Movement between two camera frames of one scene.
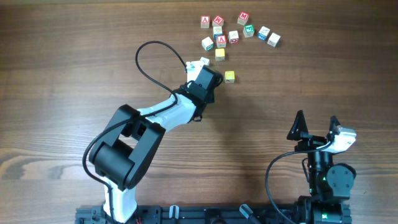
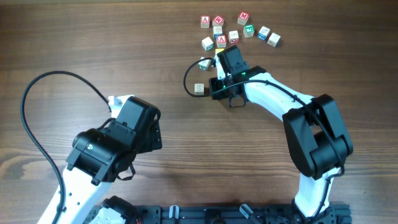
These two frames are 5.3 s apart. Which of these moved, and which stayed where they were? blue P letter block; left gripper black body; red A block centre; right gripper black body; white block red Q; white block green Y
Moved: right gripper black body; left gripper black body
Stayed: red A block centre; white block green Y; white block red Q; blue P letter block
